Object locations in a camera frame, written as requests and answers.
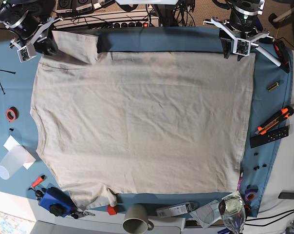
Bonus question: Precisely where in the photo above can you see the orange utility knife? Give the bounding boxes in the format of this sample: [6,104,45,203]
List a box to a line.
[255,105,294,135]

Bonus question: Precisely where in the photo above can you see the red tape roll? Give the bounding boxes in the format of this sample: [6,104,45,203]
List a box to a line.
[5,107,18,122]

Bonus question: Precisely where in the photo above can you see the blue box with knob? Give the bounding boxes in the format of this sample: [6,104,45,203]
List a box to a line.
[39,187,76,217]

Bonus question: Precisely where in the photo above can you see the grey ceramic mug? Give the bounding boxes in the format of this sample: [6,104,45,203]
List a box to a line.
[122,204,154,234]

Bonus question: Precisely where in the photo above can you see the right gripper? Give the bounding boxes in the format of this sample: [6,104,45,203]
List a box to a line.
[10,16,63,55]

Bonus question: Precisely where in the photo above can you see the metal keys with fob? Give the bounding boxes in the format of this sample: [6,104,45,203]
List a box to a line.
[70,211,95,219]

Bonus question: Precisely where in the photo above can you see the folded paper map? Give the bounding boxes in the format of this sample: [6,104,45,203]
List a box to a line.
[190,200,221,229]

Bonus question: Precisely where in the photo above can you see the translucent plastic cup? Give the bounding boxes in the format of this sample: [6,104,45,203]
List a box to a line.
[0,145,28,180]

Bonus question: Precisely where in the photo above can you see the orange marker pen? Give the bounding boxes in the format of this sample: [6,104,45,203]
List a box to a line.
[28,175,46,190]

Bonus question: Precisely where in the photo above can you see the packaged tool blister pack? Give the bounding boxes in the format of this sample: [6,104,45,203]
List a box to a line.
[156,202,198,218]

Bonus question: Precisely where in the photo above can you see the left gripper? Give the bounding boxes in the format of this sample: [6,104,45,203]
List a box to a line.
[203,17,274,62]

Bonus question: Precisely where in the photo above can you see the white marker pen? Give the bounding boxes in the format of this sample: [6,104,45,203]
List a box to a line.
[256,46,281,67]

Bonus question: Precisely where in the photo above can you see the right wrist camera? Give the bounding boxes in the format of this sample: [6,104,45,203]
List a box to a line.
[17,43,37,62]

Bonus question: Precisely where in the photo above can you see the white paper sheet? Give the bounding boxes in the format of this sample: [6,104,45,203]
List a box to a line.
[3,135,36,170]

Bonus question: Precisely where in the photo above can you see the black phone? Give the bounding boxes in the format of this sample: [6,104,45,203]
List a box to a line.
[278,192,294,200]

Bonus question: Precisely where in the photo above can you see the purple tape roll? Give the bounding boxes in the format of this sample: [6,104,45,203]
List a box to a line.
[244,189,257,201]

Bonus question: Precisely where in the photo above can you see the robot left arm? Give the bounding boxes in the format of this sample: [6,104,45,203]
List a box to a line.
[203,0,281,66]

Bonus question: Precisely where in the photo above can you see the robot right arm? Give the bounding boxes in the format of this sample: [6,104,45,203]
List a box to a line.
[0,0,62,62]

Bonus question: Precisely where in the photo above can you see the beige T-shirt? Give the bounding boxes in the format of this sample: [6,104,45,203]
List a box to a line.
[30,31,256,210]

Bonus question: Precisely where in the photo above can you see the black remote control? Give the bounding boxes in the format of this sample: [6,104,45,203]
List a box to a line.
[250,126,289,148]

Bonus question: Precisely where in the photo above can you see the black power strip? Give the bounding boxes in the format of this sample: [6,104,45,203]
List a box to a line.
[112,21,156,28]

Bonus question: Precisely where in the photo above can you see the green AA battery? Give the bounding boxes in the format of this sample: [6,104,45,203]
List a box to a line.
[267,81,280,92]

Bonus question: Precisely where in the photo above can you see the purple glue tube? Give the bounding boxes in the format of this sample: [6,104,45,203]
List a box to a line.
[237,172,243,191]

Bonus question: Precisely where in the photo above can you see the red cube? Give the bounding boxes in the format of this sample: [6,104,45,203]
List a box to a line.
[107,205,118,215]

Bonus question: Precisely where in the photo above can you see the black orange box cutter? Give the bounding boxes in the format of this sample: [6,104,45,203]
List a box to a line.
[274,40,290,74]

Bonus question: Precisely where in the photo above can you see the blue table cloth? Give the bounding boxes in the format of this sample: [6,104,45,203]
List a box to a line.
[0,27,294,217]

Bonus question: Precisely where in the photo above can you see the clear wine glass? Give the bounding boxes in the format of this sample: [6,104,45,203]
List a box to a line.
[218,192,246,234]

